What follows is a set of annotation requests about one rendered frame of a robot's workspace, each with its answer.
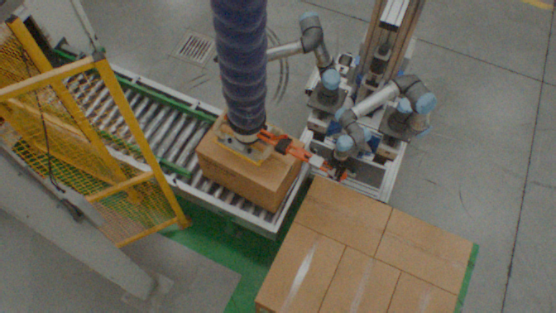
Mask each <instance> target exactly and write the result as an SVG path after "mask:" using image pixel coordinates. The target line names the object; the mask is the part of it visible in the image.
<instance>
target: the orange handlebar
mask: <svg viewBox="0 0 556 313"><path fill-rule="evenodd" d="M260 132H262V133H265V134H266V135H268V136H270V137H275V136H276V135H274V134H272V133H270V132H268V131H266V130H263V129H262V130H261V131H260ZM256 137H259V138H260V139H262V140H265V141H267V142H269V143H271V145H272V146H274V145H275V142H274V141H272V140H271V139H269V138H267V137H263V136H262V135H261V134H259V133H258V134H257V135H256ZM291 148H292V149H294V150H296V151H297V152H293V151H291V150H288V153H289V154H291V155H293V156H294V157H295V158H298V159H300V161H304V162H306V163H308V164H309V159H308V158H306V157H304V155H306V156H308V157H312V155H313V154H311V153H309V152H307V151H306V150H305V149H303V148H301V147H296V146H294V145H291ZM319 169H320V170H321V171H324V172H326V173H327V170H328V169H326V168H324V167H322V166H321V167H320V168H319Z"/></svg>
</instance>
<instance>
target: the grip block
mask: <svg viewBox="0 0 556 313"><path fill-rule="evenodd" d="M291 145H293V139H292V138H290V137H287V138H283V139H278V140H276V142H275V145H274V150H275V152H278V153H280V154H282V155H284V156H287V154H288V150H290V149H291Z"/></svg>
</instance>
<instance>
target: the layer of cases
mask: <svg viewBox="0 0 556 313"><path fill-rule="evenodd" d="M471 248H472V242H469V241H467V240H466V239H463V238H460V237H458V236H456V235H454V234H451V233H449V232H447V231H444V230H442V229H440V228H437V227H435V226H433V225H431V224H428V222H427V223H426V221H423V220H422V219H417V218H415V217H414V216H412V215H409V214H407V213H404V212H402V211H400V210H398V209H395V208H393V207H390V206H388V205H384V204H382V203H381V202H379V201H376V200H374V199H371V198H369V197H366V196H365V195H363V194H361V193H359V192H356V191H355V190H352V189H349V188H347V187H345V186H342V185H339V184H337V183H335V182H333V181H329V180H327V179H325V178H323V177H321V176H320V175H318V174H316V176H315V178H314V181H312V183H311V185H310V187H309V189H308V191H307V194H306V196H305V198H304V201H303V203H302V205H301V206H300V210H299V212H298V214H296V216H295V218H294V221H293V222H292V225H291V226H290V230H289V232H288V234H287V235H286V237H285V240H284V242H283V244H282V245H281V248H280V249H279V252H278V253H277V255H276V258H275V260H274V262H273V263H272V265H271V269H270V271H269V272H268V274H267V276H266V280H265V281H264V283H263V285H261V288H260V290H259V292H258V294H257V296H256V299H255V306H256V310H257V311H260V312H262V313H453V311H454V307H455V305H456V301H457V298H458V292H459V288H460V286H461V284H462V282H463V277H464V273H465V271H466V267H467V261H468V258H469V255H470V252H471Z"/></svg>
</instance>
